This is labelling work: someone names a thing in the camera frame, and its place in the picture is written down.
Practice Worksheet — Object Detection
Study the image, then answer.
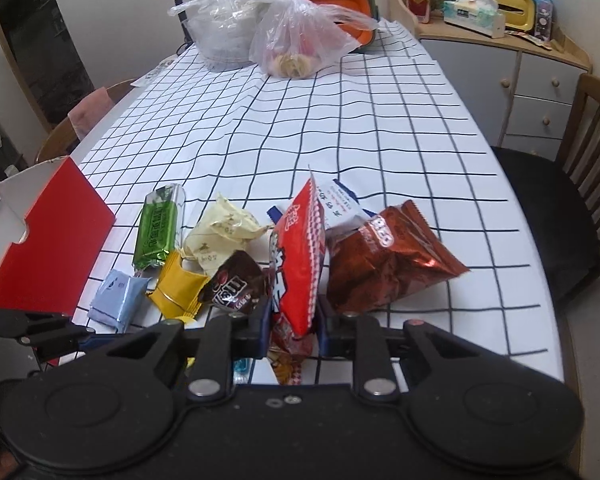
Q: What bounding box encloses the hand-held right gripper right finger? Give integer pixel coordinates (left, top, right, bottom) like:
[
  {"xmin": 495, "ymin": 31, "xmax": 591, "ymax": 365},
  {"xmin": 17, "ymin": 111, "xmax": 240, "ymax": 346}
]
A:
[{"xmin": 315, "ymin": 304, "xmax": 501, "ymax": 404}]

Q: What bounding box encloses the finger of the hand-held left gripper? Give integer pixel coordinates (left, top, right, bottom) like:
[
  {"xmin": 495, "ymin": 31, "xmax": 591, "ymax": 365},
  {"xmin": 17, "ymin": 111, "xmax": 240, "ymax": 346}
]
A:
[{"xmin": 0, "ymin": 308, "xmax": 98, "ymax": 368}]

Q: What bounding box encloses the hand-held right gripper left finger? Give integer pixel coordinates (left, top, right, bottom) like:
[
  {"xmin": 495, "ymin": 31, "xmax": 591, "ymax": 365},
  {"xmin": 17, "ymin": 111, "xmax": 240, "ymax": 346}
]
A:
[{"xmin": 107, "ymin": 295, "xmax": 273, "ymax": 403}]

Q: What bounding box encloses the red patterned snack packet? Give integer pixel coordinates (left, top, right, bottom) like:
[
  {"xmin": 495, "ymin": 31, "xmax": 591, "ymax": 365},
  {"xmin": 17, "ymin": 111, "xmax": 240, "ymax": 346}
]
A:
[{"xmin": 267, "ymin": 312, "xmax": 321, "ymax": 386}]

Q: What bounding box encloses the brown chocolate candy packet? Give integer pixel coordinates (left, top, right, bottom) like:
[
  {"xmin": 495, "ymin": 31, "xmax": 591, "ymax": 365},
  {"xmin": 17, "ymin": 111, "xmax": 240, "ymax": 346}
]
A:
[{"xmin": 197, "ymin": 250, "xmax": 273, "ymax": 316}]

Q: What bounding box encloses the light blue snack packet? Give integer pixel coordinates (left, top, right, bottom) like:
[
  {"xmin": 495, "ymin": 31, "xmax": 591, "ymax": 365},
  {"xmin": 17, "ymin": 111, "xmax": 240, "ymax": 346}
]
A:
[{"xmin": 87, "ymin": 269, "xmax": 150, "ymax": 333}]

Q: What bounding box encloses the red snack bag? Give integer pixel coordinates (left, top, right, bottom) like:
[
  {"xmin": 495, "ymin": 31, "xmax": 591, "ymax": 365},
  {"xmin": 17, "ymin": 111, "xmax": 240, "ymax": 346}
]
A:
[{"xmin": 269, "ymin": 164, "xmax": 328, "ymax": 337}]

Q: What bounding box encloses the brown foil snack bag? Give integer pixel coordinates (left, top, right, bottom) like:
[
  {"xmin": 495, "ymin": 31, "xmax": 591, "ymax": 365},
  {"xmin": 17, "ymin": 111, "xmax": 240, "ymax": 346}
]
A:
[{"xmin": 325, "ymin": 200, "xmax": 471, "ymax": 316}]

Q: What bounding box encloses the yellow snack packet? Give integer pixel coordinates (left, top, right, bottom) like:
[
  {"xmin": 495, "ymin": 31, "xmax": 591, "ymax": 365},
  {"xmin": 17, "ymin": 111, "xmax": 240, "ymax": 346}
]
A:
[{"xmin": 147, "ymin": 251, "xmax": 213, "ymax": 320}]

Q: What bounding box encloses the cream snack packet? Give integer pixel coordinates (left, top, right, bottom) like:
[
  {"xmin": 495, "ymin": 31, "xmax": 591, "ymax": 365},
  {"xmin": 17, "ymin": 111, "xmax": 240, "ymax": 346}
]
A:
[{"xmin": 182, "ymin": 192, "xmax": 275, "ymax": 277}]

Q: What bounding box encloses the red cardboard box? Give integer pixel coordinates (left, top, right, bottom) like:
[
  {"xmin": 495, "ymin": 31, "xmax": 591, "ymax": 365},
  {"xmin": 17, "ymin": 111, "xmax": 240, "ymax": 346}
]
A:
[{"xmin": 0, "ymin": 156, "xmax": 117, "ymax": 313}]

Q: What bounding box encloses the white blue-edged snack packet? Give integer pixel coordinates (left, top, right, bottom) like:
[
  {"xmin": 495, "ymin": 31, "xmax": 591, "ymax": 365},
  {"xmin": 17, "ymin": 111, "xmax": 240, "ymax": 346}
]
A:
[{"xmin": 316, "ymin": 177, "xmax": 376, "ymax": 233}]

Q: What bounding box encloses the green snack packet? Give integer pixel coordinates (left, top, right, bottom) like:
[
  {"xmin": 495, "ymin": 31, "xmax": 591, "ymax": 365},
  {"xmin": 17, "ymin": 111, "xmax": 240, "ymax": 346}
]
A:
[{"xmin": 132, "ymin": 183, "xmax": 187, "ymax": 271}]

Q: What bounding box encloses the plastic bag with snacks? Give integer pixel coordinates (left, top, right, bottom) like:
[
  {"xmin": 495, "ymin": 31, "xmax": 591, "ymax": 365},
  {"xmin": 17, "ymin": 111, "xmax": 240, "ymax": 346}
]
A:
[{"xmin": 250, "ymin": 0, "xmax": 381, "ymax": 79}]

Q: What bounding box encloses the yellow-white patterned snack packet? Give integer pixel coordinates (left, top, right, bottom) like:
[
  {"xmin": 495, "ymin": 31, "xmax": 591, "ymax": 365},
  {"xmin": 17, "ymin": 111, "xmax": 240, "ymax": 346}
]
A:
[{"xmin": 232, "ymin": 357, "xmax": 253, "ymax": 386}]

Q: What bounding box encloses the checked white tablecloth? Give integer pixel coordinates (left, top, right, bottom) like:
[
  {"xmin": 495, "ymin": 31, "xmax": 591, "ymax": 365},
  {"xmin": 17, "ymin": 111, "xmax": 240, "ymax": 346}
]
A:
[{"xmin": 72, "ymin": 17, "xmax": 566, "ymax": 386}]

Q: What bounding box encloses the wooden chair with curved back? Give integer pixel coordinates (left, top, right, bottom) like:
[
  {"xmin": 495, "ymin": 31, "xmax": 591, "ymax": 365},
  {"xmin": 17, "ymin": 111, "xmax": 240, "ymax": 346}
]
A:
[{"xmin": 34, "ymin": 78, "xmax": 138, "ymax": 166}]

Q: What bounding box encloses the pink towel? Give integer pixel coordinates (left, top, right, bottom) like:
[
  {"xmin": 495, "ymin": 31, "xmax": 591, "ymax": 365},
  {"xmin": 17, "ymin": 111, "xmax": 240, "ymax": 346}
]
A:
[{"xmin": 67, "ymin": 86, "xmax": 113, "ymax": 141}]

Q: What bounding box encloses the wooden chair with black cushion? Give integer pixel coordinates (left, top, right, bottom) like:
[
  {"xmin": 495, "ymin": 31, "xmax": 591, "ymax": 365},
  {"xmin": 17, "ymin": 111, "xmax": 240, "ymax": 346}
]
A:
[{"xmin": 490, "ymin": 72, "xmax": 600, "ymax": 306}]

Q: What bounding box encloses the printed paper card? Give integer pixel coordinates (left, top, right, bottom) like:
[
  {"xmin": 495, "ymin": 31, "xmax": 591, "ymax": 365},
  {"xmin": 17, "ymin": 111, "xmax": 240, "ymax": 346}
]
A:
[{"xmin": 130, "ymin": 57, "xmax": 176, "ymax": 88}]

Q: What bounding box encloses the plastic bag with containers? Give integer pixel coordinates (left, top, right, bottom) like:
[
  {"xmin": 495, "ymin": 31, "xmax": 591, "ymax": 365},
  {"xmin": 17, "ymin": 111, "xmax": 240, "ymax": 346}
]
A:
[{"xmin": 167, "ymin": 0, "xmax": 281, "ymax": 71}]

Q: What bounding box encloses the grey cabinet with wooden top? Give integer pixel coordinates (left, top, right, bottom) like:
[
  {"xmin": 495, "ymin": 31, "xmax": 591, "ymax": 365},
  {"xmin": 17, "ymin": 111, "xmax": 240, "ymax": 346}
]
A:
[{"xmin": 387, "ymin": 0, "xmax": 593, "ymax": 158}]

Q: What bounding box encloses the dark glass door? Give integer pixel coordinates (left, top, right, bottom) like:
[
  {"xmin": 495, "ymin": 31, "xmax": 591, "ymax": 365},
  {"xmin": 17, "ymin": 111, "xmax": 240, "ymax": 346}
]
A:
[{"xmin": 0, "ymin": 0, "xmax": 96, "ymax": 133}]

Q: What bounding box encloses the orange green collapsible container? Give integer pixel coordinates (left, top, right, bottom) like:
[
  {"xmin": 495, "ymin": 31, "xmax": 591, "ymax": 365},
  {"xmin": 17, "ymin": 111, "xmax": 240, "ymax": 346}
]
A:
[{"xmin": 285, "ymin": 0, "xmax": 381, "ymax": 56}]

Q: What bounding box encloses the light green tissue box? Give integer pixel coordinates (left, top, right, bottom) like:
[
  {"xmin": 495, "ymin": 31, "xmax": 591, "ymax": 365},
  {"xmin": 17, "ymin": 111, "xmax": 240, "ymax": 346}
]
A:
[{"xmin": 442, "ymin": 0, "xmax": 506, "ymax": 38}]

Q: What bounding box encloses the yellow tissue holder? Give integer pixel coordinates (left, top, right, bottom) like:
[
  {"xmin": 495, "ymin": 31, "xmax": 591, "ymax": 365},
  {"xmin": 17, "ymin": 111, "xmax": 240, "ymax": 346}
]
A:
[{"xmin": 486, "ymin": 0, "xmax": 537, "ymax": 33}]

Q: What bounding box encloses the pastel printed box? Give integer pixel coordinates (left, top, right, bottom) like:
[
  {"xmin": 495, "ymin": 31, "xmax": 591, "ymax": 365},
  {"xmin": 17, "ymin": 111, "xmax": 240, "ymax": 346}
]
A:
[{"xmin": 520, "ymin": 0, "xmax": 556, "ymax": 43}]

